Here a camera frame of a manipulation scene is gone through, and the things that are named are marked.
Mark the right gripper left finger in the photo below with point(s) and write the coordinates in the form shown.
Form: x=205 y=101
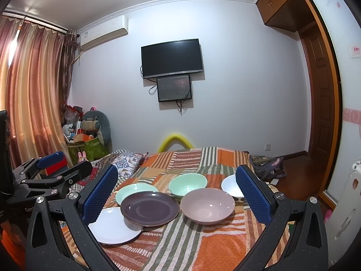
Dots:
x=46 y=247

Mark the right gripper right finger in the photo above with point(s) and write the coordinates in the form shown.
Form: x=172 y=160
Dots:
x=306 y=248

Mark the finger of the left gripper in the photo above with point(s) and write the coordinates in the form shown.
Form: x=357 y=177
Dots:
x=34 y=166
x=67 y=174

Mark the white plate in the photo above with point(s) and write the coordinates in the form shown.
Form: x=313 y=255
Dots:
x=112 y=228

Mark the mint green plate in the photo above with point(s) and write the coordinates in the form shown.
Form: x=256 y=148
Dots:
x=131 y=189

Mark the purple ceramic plate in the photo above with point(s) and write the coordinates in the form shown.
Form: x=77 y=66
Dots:
x=149 y=209

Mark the white bowl with dark dots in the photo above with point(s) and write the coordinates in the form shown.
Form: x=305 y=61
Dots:
x=230 y=186

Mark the pink ceramic bowl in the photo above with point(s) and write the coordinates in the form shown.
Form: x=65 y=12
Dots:
x=207 y=206

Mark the mint green bowl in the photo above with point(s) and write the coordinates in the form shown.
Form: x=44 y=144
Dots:
x=185 y=183

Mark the red and blue box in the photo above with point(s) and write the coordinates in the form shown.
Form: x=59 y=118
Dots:
x=57 y=167

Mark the pink rabbit toy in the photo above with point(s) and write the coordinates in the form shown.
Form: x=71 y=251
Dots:
x=82 y=156

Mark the green storage box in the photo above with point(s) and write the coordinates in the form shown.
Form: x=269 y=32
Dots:
x=94 y=150

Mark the white small refrigerator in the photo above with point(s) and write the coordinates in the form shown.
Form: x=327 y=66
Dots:
x=344 y=223

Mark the grey plush toy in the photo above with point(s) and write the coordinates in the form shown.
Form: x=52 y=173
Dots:
x=94 y=121

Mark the patterned checkered quilt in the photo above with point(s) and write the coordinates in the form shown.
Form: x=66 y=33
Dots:
x=126 y=162

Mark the dark bag on floor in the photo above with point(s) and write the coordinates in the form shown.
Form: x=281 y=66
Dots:
x=268 y=168

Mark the orange pink curtain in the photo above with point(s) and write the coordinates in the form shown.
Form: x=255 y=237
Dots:
x=35 y=81

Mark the yellow foam tube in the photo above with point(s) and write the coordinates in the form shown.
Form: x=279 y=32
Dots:
x=174 y=138

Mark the striped patchwork orange blanket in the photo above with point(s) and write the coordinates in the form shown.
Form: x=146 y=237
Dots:
x=183 y=244

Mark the brown wooden door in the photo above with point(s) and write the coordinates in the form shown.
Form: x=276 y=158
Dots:
x=320 y=87

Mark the white air conditioner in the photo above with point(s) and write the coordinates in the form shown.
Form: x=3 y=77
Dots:
x=104 y=32

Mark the wooden overhead cabinet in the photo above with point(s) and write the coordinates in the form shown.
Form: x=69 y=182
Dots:
x=289 y=15

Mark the small black wall monitor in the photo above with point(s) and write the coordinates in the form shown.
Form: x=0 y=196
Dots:
x=174 y=88

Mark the black wall television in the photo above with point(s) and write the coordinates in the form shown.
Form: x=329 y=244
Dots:
x=171 y=58

